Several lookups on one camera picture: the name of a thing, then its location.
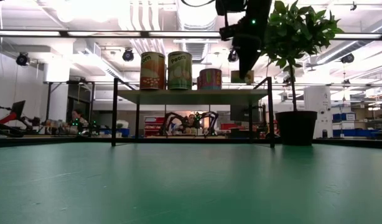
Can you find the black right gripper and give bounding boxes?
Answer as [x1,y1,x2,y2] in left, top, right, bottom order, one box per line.
[239,15,271,80]

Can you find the short mushroom can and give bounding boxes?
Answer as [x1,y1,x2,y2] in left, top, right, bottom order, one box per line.
[230,70,255,85]

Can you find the short can purple label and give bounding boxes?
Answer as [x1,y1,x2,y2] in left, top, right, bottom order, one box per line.
[198,68,223,91]

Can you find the tall green pears can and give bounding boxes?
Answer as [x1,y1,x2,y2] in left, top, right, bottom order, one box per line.
[167,50,193,91]

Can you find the tall corn can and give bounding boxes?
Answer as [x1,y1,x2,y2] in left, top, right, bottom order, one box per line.
[139,51,166,91]

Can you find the wooden shelf black legs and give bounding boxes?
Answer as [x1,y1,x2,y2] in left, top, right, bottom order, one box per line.
[111,76,276,149]

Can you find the green potted plant black pot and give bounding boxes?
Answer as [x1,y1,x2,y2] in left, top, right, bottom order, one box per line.
[261,0,346,147]

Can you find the person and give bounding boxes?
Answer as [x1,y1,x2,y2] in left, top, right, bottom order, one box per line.
[184,113,200,131]
[69,109,89,134]

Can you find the white cylindrical tower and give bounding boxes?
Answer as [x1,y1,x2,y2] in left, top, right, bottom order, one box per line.
[303,86,333,139]

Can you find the blue storage bins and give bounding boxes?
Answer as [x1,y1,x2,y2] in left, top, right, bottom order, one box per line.
[332,111,382,138]

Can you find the red storage bins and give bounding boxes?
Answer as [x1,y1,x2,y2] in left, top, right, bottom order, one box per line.
[144,116,166,137]

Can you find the green table mat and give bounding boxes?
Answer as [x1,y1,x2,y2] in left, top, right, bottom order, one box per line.
[0,141,382,224]

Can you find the blue crate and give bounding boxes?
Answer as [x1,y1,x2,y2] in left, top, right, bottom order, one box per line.
[100,126,131,138]

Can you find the long ceiling light bar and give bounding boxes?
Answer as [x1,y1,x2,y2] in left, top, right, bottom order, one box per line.
[0,29,382,41]

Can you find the small black monitor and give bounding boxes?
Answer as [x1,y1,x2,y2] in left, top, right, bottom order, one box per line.
[10,100,26,118]

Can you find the black ceiling-mounted camera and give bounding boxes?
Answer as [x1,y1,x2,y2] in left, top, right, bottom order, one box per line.
[16,52,30,67]
[227,48,240,63]
[340,53,356,65]
[121,49,135,62]

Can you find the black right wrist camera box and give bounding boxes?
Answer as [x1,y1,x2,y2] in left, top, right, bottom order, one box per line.
[218,26,242,42]

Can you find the black rack frame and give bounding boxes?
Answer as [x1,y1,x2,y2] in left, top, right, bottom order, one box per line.
[43,80,96,136]

